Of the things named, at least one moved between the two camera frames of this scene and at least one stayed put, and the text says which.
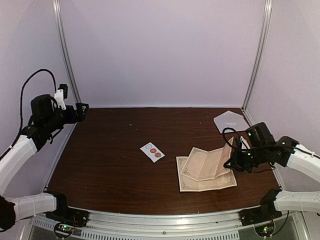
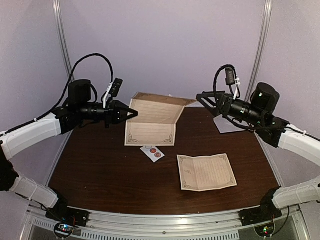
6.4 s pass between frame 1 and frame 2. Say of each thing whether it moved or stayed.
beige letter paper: moved
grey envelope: stayed
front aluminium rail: stayed
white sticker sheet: stayed
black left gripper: moved
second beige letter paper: stayed
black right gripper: moved
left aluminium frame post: stayed
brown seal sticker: stayed
